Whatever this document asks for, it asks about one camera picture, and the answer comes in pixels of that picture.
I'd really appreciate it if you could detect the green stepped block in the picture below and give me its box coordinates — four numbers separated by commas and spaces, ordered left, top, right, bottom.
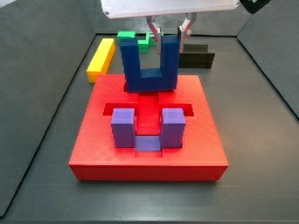
116, 31, 156, 53

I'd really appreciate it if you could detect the black L-shaped fixture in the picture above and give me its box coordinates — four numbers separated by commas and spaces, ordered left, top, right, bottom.
179, 44, 215, 69

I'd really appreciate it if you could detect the yellow long bar block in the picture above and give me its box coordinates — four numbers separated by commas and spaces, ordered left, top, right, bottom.
87, 38, 116, 83

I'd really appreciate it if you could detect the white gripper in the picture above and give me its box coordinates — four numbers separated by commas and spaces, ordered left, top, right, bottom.
100, 0, 239, 54

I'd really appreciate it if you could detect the red slotted base block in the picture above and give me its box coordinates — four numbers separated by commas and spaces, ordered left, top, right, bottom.
69, 74, 229, 181

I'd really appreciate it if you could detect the blue U-shaped block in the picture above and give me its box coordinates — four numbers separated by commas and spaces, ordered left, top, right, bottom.
120, 35, 180, 93

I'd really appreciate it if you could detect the purple U-shaped block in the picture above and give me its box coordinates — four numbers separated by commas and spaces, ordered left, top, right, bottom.
111, 108, 185, 151

